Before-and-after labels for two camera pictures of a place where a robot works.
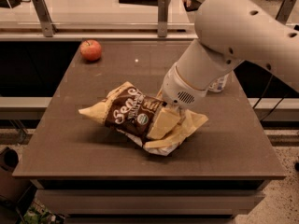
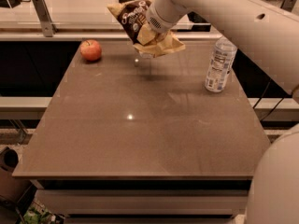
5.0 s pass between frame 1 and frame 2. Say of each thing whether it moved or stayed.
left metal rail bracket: stayed
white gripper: moved
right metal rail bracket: stayed
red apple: stayed
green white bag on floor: stayed
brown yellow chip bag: moved
